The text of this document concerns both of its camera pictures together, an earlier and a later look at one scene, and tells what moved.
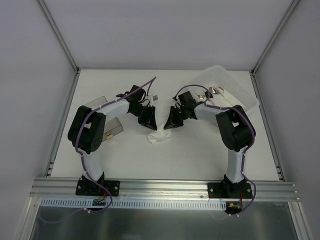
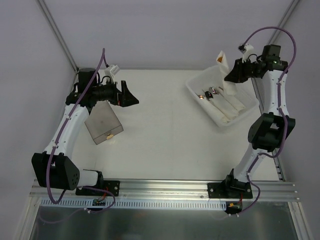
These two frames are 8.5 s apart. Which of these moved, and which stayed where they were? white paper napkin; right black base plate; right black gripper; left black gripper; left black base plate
Moved: right black gripper; left black gripper; white paper napkin
Stayed: left black base plate; right black base plate
